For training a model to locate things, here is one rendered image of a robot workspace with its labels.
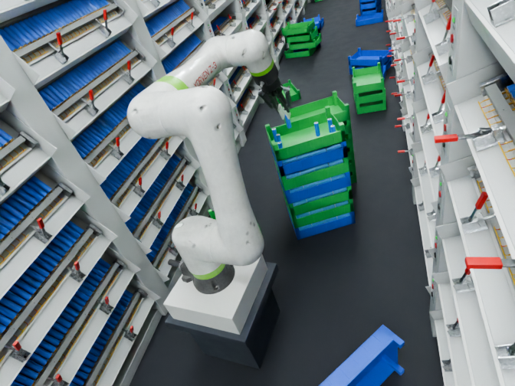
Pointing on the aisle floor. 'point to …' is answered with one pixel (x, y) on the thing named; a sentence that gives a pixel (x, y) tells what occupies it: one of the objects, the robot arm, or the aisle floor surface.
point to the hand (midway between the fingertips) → (283, 111)
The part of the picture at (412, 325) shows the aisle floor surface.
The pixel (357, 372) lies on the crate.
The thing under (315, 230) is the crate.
